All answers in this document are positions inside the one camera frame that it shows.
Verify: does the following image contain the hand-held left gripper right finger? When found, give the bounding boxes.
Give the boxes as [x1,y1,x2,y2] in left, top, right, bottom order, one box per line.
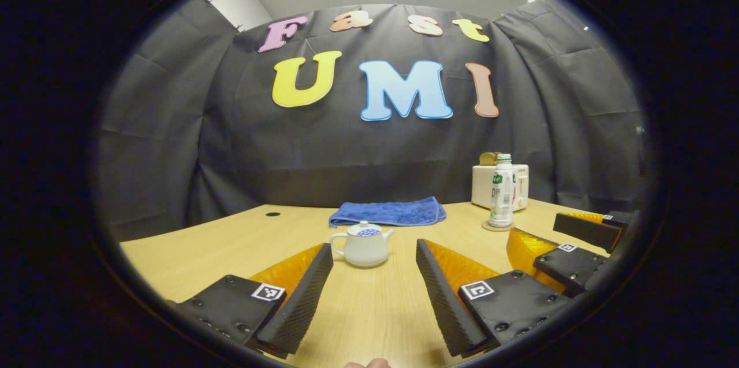
[416,239,572,358]

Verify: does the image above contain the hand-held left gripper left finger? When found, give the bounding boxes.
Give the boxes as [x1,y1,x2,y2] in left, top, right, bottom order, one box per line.
[173,243,334,360]

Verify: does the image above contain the white ceramic teacup with spout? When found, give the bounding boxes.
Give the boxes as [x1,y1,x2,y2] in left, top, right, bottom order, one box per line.
[330,228,395,268]

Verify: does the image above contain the white plastic water bottle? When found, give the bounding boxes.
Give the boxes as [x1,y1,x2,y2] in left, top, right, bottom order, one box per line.
[488,153,516,228]

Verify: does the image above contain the blue folded towel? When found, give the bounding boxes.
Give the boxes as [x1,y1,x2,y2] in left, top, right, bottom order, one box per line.
[329,196,447,228]

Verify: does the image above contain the cream toaster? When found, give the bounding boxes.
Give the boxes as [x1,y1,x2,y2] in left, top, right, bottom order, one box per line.
[471,163,529,211]

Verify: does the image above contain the black backdrop cloth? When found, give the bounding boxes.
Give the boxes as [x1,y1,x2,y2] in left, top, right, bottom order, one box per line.
[95,3,644,241]

